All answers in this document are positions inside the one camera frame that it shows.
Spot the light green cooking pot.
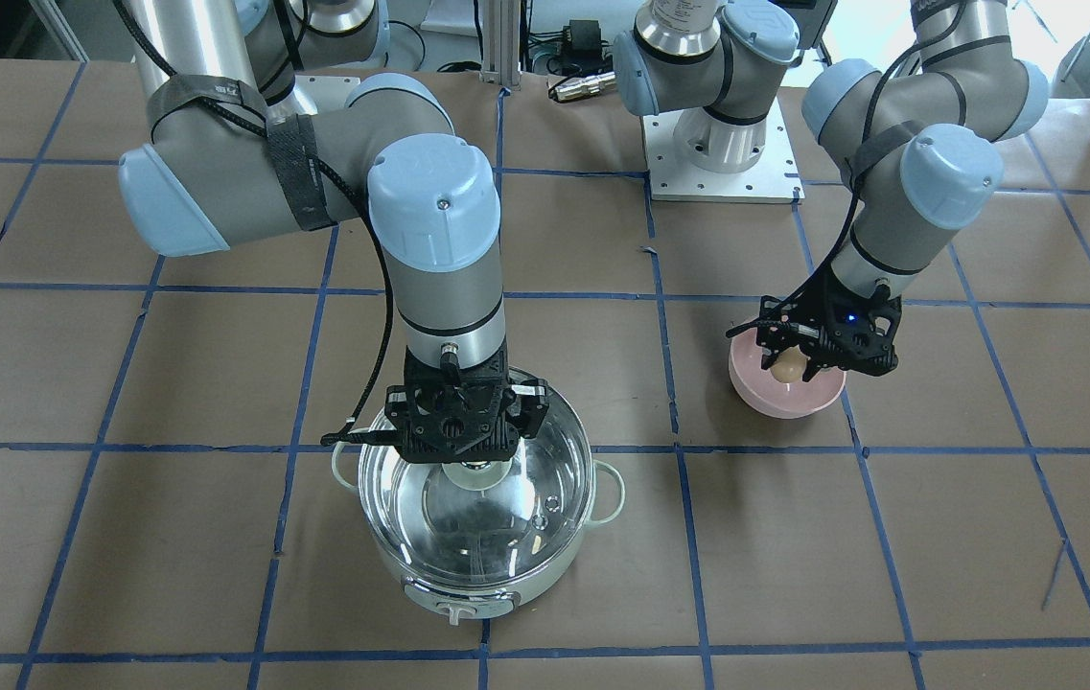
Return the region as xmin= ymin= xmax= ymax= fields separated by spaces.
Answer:
xmin=331 ymin=370 xmax=626 ymax=628

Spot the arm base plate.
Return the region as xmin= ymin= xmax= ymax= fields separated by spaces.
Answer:
xmin=641 ymin=102 xmax=804 ymax=204
xmin=283 ymin=75 xmax=361 ymax=116

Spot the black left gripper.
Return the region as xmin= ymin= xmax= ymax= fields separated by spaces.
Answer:
xmin=726 ymin=273 xmax=901 ymax=382

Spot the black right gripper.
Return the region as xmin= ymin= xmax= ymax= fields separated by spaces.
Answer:
xmin=383 ymin=350 xmax=550 ymax=464

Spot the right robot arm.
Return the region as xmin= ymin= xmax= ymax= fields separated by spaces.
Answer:
xmin=114 ymin=1 xmax=548 ymax=467

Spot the silver cylindrical connector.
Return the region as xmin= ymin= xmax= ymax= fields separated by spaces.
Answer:
xmin=547 ymin=73 xmax=617 ymax=104

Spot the pink bowl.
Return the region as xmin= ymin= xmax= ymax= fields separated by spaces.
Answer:
xmin=729 ymin=329 xmax=846 ymax=419

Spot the black power adapter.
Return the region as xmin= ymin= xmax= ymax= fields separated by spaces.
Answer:
xmin=558 ymin=19 xmax=605 ymax=76

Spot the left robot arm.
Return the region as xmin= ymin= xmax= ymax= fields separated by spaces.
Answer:
xmin=611 ymin=1 xmax=1049 ymax=382

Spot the brown egg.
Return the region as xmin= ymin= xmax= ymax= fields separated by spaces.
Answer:
xmin=768 ymin=348 xmax=809 ymax=384

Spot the aluminium frame post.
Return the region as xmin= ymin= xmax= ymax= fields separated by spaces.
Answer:
xmin=474 ymin=0 xmax=526 ymax=92

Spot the glass pot lid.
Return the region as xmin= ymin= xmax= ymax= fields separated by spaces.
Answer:
xmin=358 ymin=370 xmax=596 ymax=586

